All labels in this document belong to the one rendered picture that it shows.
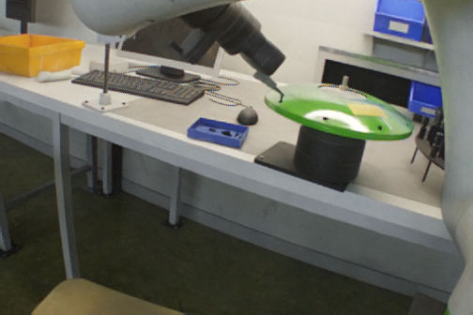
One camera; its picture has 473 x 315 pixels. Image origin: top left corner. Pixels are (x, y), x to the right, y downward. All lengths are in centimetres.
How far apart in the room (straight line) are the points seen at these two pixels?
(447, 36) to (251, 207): 161
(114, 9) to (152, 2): 4
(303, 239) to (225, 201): 47
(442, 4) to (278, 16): 125
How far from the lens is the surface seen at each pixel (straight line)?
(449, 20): 54
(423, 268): 199
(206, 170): 90
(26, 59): 141
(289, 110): 65
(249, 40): 58
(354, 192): 75
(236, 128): 93
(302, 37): 169
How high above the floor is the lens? 123
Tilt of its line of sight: 20 degrees down
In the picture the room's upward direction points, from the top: 8 degrees clockwise
